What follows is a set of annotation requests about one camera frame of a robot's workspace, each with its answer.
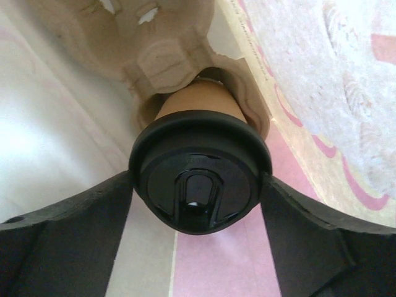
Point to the brown paper coffee cup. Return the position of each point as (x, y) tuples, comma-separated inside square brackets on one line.
[(202, 94)]

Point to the black cup lid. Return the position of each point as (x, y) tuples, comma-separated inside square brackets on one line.
[(199, 171)]

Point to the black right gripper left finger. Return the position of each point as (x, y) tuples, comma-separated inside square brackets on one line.
[(67, 248)]

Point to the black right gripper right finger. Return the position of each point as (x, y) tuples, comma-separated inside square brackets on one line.
[(320, 251)]

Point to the cream cakes paper bag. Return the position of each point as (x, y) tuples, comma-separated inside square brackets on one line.
[(326, 70)]

